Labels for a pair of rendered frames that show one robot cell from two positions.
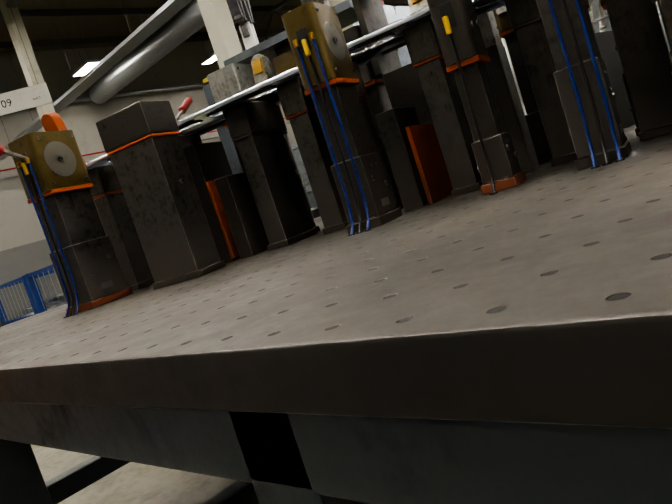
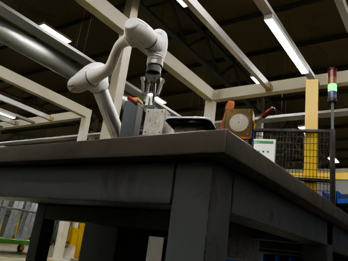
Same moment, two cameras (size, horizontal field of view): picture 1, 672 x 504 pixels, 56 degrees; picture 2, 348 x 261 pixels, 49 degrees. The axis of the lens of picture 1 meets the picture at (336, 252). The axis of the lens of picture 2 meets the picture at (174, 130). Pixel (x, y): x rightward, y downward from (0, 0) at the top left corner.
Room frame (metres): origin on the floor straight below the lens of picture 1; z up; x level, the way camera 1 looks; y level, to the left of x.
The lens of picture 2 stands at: (1.81, 1.86, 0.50)
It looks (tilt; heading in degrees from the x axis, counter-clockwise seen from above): 17 degrees up; 261
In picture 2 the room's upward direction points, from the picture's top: 7 degrees clockwise
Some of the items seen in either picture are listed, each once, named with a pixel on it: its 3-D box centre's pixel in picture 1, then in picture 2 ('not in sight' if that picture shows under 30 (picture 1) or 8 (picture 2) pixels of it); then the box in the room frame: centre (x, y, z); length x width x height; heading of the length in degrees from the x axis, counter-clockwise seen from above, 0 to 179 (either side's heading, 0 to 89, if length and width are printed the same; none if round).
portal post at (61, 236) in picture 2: not in sight; (72, 185); (2.48, -7.16, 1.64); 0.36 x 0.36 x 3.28; 44
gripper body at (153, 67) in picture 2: not in sight; (153, 74); (1.65, 0.04, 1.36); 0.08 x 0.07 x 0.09; 164
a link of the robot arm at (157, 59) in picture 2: not in sight; (155, 62); (1.65, 0.04, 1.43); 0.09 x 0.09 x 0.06
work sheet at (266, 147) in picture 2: not in sight; (260, 157); (0.61, -0.95, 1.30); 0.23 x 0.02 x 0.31; 151
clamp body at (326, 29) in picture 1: (339, 121); not in sight; (1.00, -0.07, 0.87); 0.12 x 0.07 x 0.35; 151
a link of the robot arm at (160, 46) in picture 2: not in sight; (156, 43); (1.66, 0.05, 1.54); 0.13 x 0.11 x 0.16; 46
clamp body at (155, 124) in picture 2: not in sight; (149, 152); (1.64, 0.32, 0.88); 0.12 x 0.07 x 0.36; 151
